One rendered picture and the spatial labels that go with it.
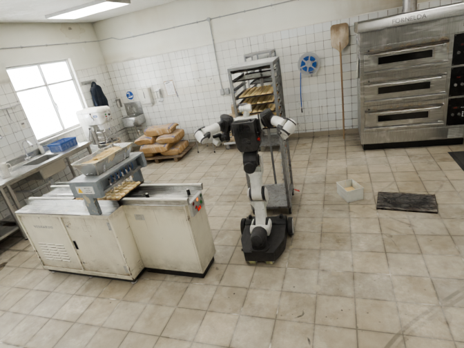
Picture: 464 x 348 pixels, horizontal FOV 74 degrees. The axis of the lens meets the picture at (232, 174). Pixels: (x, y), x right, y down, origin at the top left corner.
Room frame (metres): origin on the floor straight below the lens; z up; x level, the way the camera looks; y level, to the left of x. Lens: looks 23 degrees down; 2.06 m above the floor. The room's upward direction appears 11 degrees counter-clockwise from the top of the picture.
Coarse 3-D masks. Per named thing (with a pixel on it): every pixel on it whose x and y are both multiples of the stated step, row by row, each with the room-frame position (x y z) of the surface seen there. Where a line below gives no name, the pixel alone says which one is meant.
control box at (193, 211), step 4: (200, 192) 2.64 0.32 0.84; (196, 196) 2.56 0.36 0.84; (192, 200) 2.49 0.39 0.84; (196, 200) 2.54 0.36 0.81; (192, 204) 2.46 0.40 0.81; (196, 204) 2.52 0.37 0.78; (200, 204) 2.59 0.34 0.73; (192, 208) 2.45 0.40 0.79; (192, 212) 2.45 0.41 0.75; (196, 212) 2.50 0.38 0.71; (192, 216) 2.45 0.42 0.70
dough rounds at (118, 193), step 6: (120, 186) 2.98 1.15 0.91; (126, 186) 2.97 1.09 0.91; (132, 186) 2.92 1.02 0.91; (108, 192) 2.89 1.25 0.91; (114, 192) 2.87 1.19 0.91; (120, 192) 2.82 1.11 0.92; (126, 192) 2.80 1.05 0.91; (78, 198) 2.89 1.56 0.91; (102, 198) 2.76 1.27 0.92; (108, 198) 2.73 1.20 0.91; (114, 198) 2.71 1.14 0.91; (120, 198) 2.70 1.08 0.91
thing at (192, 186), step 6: (54, 186) 3.45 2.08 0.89; (60, 186) 3.41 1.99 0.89; (66, 186) 3.37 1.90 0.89; (138, 186) 2.97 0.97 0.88; (144, 186) 2.93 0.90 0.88; (150, 186) 2.91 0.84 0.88; (156, 186) 2.88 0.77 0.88; (162, 186) 2.85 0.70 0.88; (168, 186) 2.82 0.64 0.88; (174, 186) 2.79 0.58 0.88; (180, 186) 2.76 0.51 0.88; (186, 186) 2.74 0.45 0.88; (192, 186) 2.71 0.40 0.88; (198, 186) 2.69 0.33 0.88
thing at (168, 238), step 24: (144, 192) 2.89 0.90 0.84; (168, 192) 2.77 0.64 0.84; (192, 192) 2.67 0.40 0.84; (144, 216) 2.60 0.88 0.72; (168, 216) 2.49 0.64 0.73; (144, 240) 2.64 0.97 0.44; (168, 240) 2.52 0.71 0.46; (192, 240) 2.42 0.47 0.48; (144, 264) 2.68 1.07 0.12; (168, 264) 2.56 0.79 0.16; (192, 264) 2.45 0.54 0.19
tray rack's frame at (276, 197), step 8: (240, 64) 3.67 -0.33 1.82; (248, 64) 3.45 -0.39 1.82; (256, 64) 3.30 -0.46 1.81; (264, 64) 3.27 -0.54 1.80; (280, 72) 3.83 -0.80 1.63; (280, 80) 3.83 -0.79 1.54; (280, 88) 3.83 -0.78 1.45; (288, 144) 3.83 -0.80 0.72; (272, 152) 3.92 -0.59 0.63; (288, 152) 3.83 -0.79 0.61; (272, 160) 3.92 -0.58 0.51; (264, 184) 3.96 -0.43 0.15; (272, 184) 3.92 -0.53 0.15; (280, 184) 3.87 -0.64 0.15; (272, 192) 3.69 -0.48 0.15; (280, 192) 3.64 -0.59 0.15; (272, 200) 3.47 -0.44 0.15; (280, 200) 3.42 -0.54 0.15; (272, 208) 3.31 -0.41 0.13; (280, 208) 3.28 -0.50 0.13
